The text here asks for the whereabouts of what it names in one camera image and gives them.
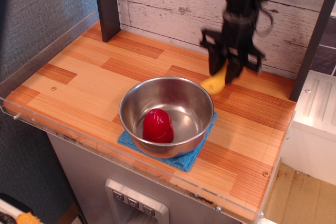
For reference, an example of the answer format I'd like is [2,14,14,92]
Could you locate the clear acrylic table guard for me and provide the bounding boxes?
[1,13,295,223]

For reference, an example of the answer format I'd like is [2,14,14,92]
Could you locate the yellow object bottom left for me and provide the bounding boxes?
[16,212,41,224]

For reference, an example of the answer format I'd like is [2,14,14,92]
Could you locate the blue cloth mat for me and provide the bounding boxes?
[117,112,218,172]

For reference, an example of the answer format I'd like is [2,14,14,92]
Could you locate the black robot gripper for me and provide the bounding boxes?
[200,11,265,83]

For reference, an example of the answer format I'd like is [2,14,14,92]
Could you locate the yellow brush white bristles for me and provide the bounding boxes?
[200,60,228,95]

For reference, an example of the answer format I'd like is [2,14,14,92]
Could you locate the stainless steel bowl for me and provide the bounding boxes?
[119,77,215,158]

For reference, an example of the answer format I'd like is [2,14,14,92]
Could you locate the grey cabinet with dispenser panel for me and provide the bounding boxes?
[46,132,237,224]

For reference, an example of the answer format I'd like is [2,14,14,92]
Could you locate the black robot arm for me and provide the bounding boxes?
[200,0,265,83]

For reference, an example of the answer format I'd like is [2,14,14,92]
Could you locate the red toy bell pepper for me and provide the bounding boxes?
[142,109,174,144]

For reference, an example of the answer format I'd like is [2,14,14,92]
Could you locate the white side cabinet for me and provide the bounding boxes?
[280,70,335,185]

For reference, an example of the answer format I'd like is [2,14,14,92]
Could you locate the dark left support post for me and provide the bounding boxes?
[97,0,121,42]

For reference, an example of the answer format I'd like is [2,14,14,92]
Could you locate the dark right support post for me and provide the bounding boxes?
[289,0,335,102]

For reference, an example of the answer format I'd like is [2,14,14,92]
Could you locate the dark support post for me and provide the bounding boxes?
[97,0,121,42]
[289,0,335,102]

